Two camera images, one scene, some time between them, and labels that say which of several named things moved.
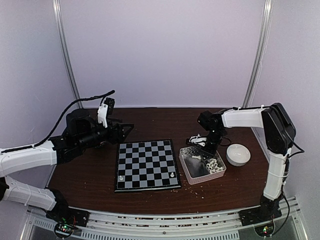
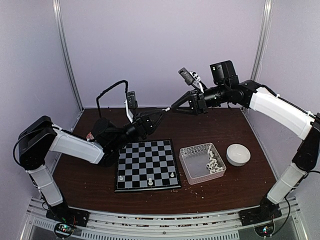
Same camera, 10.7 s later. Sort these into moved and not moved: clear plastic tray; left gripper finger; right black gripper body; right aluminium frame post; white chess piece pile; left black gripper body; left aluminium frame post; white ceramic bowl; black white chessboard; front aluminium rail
Moved: left gripper finger; right black gripper body; left black gripper body
Not moved: black white chessboard; right aluminium frame post; left aluminium frame post; white ceramic bowl; clear plastic tray; front aluminium rail; white chess piece pile
